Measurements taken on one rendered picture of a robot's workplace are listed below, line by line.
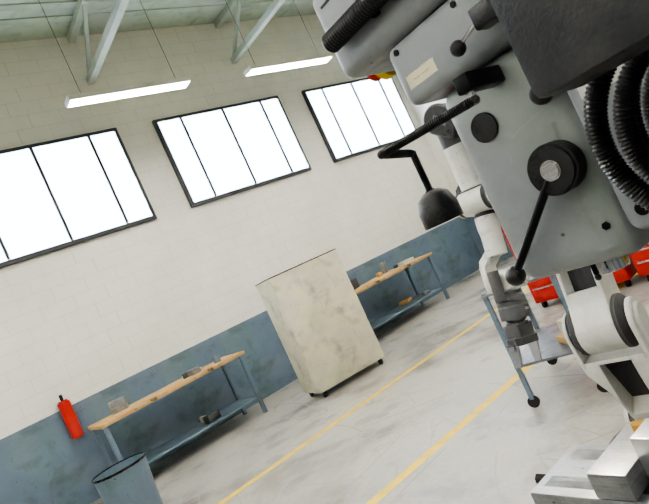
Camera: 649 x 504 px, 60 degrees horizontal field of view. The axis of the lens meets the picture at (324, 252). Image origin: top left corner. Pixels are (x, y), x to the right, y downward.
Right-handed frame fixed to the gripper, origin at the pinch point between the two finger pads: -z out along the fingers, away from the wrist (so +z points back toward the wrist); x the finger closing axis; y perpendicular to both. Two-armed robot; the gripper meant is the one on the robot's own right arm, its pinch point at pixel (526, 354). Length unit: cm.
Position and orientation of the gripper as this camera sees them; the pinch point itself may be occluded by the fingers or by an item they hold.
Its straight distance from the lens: 181.3
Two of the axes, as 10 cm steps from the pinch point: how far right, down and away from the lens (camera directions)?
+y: 6.1, -2.7, -7.4
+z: -2.4, -9.6, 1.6
